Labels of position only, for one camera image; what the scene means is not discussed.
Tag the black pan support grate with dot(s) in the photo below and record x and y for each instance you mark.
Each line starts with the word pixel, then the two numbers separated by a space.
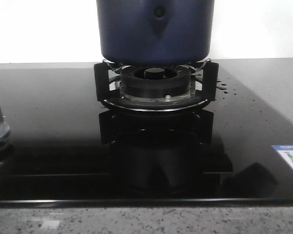
pixel 202 92

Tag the black glass gas cooktop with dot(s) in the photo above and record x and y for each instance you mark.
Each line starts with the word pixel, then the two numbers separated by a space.
pixel 67 150

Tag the dark blue cooking pot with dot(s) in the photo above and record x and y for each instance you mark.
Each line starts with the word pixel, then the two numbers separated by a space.
pixel 155 32

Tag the black gas burner head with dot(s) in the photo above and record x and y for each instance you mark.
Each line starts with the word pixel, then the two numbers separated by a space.
pixel 155 82

